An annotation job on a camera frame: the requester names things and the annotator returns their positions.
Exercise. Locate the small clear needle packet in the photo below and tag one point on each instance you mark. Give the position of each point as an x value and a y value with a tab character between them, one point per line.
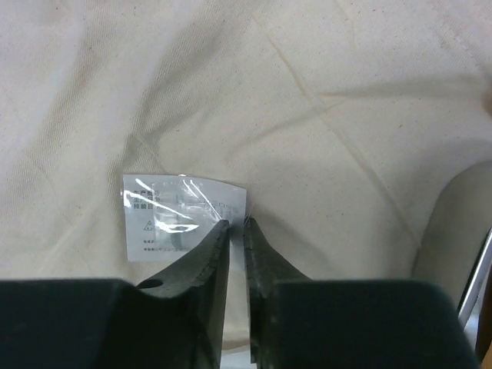
168	215

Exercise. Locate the stainless steel tray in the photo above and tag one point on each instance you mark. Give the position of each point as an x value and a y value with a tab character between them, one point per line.
474	309

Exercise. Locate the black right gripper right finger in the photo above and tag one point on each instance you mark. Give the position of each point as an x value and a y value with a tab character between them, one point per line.
298	322

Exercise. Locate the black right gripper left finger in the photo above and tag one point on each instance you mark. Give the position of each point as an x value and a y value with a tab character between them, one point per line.
173	319

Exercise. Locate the beige cloth drape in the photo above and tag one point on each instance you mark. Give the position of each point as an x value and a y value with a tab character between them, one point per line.
343	120

